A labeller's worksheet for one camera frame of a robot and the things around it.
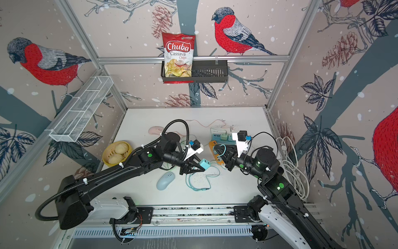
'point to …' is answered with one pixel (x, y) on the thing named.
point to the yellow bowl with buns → (116, 153)
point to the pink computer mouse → (155, 130)
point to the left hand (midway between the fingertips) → (205, 165)
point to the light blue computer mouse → (164, 181)
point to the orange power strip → (218, 160)
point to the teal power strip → (217, 137)
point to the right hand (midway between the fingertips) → (216, 146)
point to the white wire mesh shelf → (80, 110)
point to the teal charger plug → (204, 164)
